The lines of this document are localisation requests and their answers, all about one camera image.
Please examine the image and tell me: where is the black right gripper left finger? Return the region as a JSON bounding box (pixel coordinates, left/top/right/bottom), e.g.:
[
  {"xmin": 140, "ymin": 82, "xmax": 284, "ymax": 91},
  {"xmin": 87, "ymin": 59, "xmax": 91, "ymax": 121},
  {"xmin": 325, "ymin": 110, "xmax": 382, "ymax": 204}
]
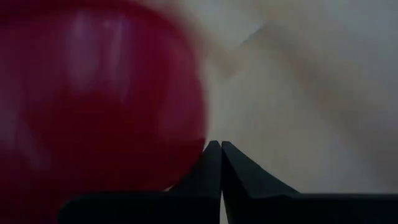
[{"xmin": 57, "ymin": 140, "xmax": 223, "ymax": 224}]

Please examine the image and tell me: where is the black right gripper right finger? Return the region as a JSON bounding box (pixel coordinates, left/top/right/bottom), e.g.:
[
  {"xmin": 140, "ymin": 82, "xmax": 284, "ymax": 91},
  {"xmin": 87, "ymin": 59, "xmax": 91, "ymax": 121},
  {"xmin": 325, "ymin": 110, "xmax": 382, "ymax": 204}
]
[{"xmin": 221, "ymin": 141, "xmax": 398, "ymax": 224}]

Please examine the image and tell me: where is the red plastic bowl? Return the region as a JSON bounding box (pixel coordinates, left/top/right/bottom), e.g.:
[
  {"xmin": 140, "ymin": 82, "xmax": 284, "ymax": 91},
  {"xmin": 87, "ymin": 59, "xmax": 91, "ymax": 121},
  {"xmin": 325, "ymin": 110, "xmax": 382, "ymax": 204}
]
[{"xmin": 0, "ymin": 0, "xmax": 210, "ymax": 224}]

